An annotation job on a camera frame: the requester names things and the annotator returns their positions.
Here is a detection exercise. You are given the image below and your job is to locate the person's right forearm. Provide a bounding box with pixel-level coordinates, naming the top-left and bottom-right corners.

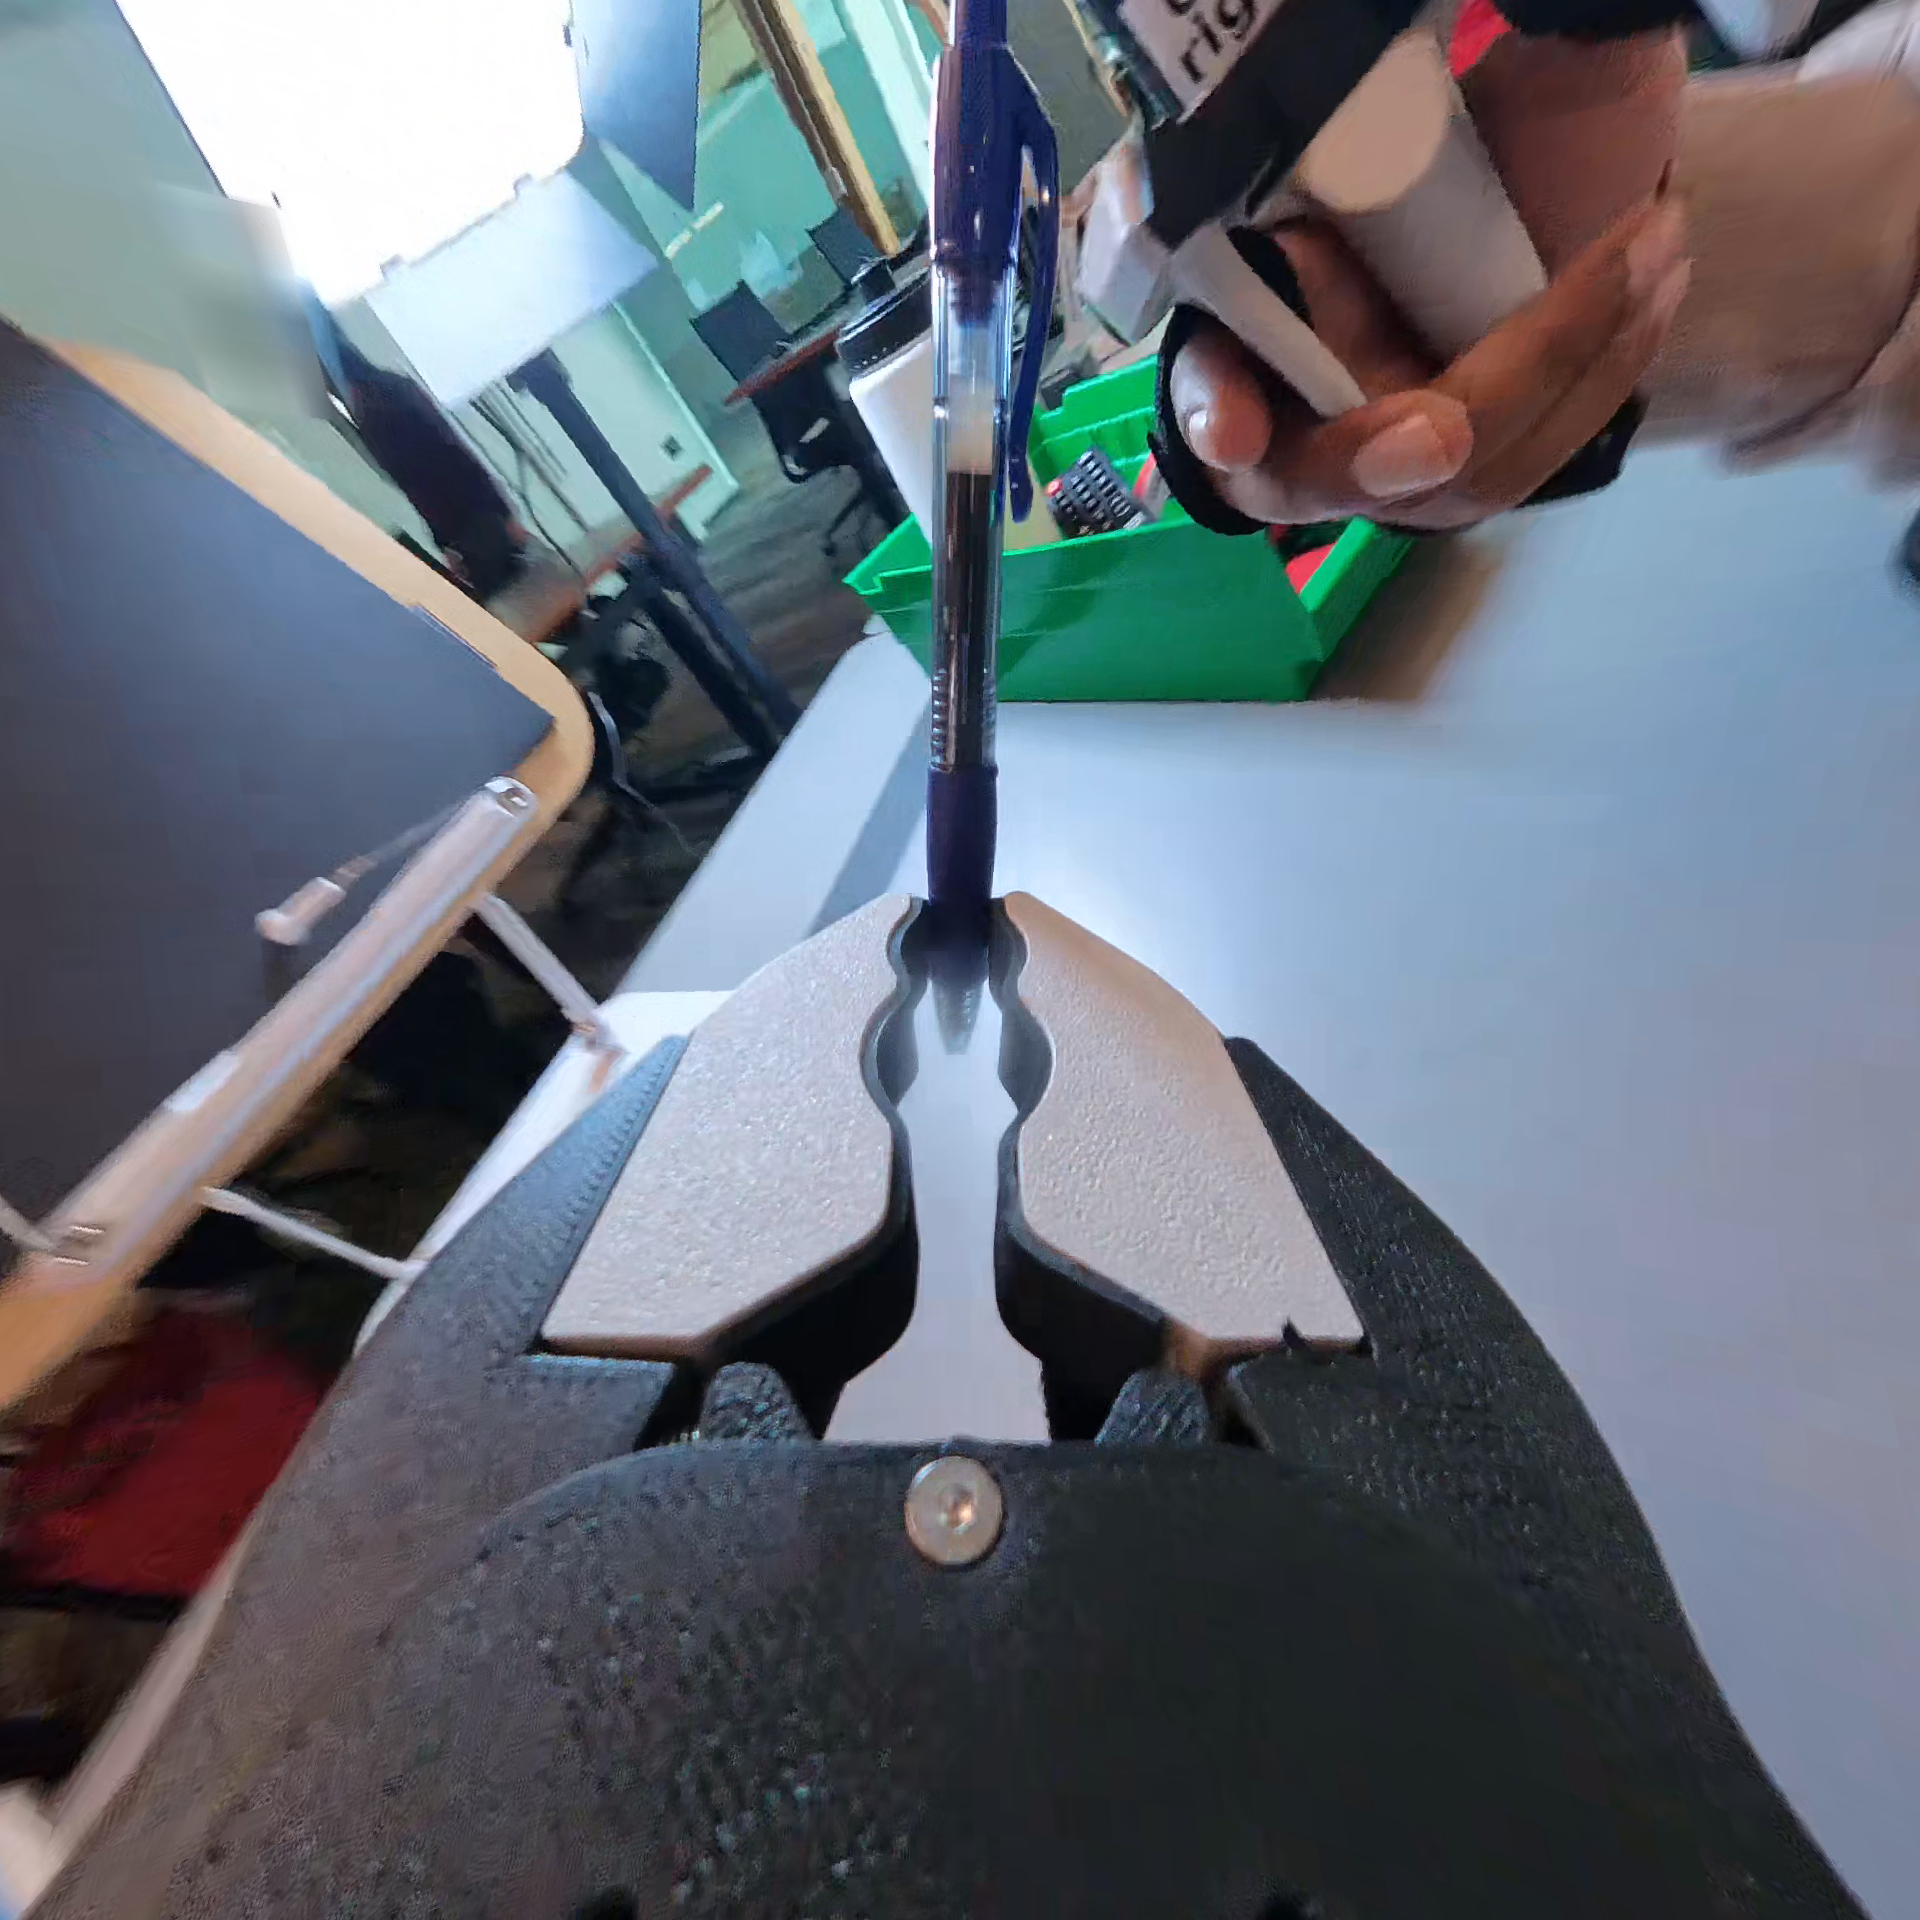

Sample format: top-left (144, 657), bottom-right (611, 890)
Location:
top-left (1641, 0), bottom-right (1920, 484)

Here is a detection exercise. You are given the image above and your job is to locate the dark office desk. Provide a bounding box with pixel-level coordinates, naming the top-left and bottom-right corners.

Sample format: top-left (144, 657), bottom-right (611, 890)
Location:
top-left (728, 317), bottom-right (917, 527)

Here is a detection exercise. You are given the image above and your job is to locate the green plastic bin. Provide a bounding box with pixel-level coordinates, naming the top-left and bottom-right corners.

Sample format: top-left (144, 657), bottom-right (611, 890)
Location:
top-left (840, 357), bottom-right (1422, 708)

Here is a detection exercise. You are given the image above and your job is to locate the white panel on pole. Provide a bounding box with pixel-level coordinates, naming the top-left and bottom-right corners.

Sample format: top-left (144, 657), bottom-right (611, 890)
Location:
top-left (365, 170), bottom-right (663, 411)

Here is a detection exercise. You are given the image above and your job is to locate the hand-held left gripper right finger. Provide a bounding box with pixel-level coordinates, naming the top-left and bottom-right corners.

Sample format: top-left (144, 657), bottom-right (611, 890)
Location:
top-left (993, 894), bottom-right (1369, 1430)

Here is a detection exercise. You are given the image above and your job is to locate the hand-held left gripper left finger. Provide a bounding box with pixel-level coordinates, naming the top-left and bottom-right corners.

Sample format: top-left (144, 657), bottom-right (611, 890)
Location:
top-left (540, 894), bottom-right (921, 1436)

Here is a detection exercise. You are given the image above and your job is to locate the black board on white stand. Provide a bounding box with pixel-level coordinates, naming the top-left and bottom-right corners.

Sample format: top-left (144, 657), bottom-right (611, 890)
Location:
top-left (0, 317), bottom-right (597, 1412)

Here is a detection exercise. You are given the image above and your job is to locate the red lidded container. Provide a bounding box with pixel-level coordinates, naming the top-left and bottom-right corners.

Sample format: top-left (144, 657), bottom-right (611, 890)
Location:
top-left (0, 1319), bottom-right (332, 1600)

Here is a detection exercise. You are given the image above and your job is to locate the blue pen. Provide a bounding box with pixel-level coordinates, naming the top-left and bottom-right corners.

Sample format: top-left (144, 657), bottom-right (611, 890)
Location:
top-left (921, 0), bottom-right (1062, 1059)

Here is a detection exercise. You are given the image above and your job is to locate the white water bottle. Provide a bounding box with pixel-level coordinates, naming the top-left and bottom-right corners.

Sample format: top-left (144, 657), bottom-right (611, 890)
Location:
top-left (835, 281), bottom-right (944, 524)

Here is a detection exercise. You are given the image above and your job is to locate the black remote control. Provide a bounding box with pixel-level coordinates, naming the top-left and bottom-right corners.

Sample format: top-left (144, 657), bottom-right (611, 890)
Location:
top-left (1051, 447), bottom-right (1152, 535)

